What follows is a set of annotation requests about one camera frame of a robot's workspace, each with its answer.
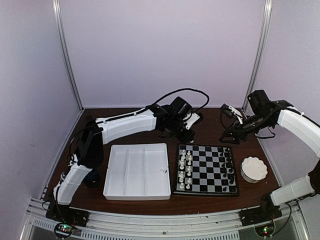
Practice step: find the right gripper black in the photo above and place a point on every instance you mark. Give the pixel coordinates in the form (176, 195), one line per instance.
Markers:
(237, 132)

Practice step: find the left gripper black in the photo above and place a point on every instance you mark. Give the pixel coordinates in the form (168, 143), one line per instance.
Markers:
(189, 137)

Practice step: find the white piece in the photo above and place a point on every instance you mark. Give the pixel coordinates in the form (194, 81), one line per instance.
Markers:
(183, 157)

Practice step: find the white piece passed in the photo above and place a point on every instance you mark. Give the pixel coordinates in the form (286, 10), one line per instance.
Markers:
(182, 165)

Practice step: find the black white chess board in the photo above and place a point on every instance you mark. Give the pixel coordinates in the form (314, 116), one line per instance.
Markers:
(213, 171)

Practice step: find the white piece placed later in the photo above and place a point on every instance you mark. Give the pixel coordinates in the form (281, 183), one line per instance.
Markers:
(181, 176)

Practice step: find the white plastic compartment tray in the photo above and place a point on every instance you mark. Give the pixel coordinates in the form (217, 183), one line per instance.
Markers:
(138, 172)

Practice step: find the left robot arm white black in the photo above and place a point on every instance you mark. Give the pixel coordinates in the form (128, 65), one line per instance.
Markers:
(89, 152)

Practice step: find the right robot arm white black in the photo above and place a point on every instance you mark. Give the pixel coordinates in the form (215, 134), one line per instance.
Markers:
(291, 142)

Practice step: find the white scalloped bowl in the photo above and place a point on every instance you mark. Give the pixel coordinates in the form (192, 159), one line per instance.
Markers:
(253, 170)

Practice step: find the dark blue mug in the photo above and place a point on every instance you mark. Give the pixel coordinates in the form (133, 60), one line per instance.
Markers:
(92, 179)

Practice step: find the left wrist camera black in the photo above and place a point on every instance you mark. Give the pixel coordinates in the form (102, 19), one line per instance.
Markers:
(179, 108)

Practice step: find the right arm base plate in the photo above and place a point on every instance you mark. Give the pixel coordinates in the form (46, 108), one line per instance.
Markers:
(252, 216)

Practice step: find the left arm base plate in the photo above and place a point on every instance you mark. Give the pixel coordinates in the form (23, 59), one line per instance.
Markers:
(65, 214)

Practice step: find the right aluminium corner post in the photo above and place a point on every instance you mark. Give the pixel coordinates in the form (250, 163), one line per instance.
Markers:
(264, 30)

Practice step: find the aluminium corner post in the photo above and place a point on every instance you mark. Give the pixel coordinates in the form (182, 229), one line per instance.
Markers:
(66, 57)
(264, 30)

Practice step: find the aluminium front rail frame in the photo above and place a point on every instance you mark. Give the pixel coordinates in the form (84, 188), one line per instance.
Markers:
(181, 217)

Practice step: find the left aluminium corner post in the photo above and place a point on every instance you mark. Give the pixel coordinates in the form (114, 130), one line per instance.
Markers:
(66, 57)

